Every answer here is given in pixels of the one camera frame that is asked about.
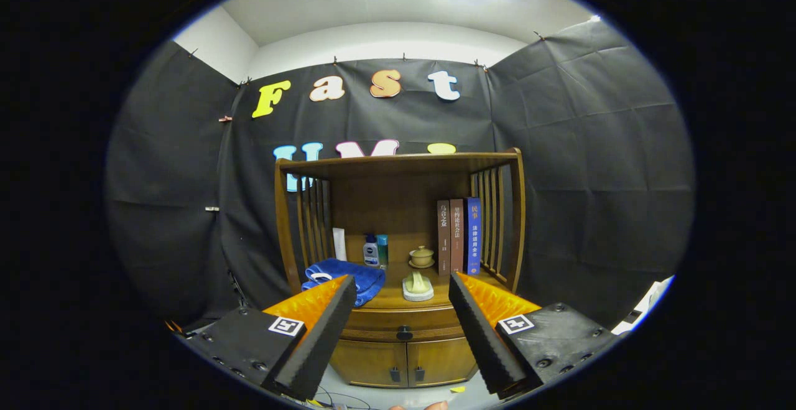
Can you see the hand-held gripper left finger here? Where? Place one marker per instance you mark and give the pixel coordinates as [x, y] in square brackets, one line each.
[317, 341]

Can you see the wooden drawer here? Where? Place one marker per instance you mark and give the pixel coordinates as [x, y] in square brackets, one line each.
[373, 323]

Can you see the teal bottle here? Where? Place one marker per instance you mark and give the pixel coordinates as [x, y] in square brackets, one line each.
[383, 251]

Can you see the white sheet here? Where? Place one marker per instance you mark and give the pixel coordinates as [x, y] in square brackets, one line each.
[656, 292]

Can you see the wooden cabinet door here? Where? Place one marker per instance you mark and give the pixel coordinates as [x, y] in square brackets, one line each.
[367, 360]
[441, 360]

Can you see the dark brown book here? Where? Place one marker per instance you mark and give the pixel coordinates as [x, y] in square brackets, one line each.
[443, 236]

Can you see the wooden cabinet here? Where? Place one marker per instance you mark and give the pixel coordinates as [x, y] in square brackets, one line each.
[392, 204]

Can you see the light brown book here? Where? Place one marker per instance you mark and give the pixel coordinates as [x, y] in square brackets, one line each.
[457, 236]

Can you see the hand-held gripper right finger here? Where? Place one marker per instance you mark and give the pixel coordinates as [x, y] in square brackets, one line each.
[482, 335]

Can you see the white lotion bottle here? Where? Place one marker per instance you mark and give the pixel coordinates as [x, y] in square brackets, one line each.
[371, 254]

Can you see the lidded beige tea cup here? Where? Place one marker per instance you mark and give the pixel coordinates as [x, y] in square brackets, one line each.
[421, 257]

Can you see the wooden countertop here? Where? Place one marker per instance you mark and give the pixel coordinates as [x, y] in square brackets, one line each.
[392, 303]

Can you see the white tube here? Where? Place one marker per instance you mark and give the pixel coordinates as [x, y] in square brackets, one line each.
[339, 245]

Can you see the blue book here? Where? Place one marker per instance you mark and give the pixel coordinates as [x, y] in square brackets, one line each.
[472, 236]

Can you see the folded blue towel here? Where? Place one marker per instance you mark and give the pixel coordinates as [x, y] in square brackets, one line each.
[364, 276]

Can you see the green soap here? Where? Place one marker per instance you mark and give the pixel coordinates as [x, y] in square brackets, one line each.
[418, 287]

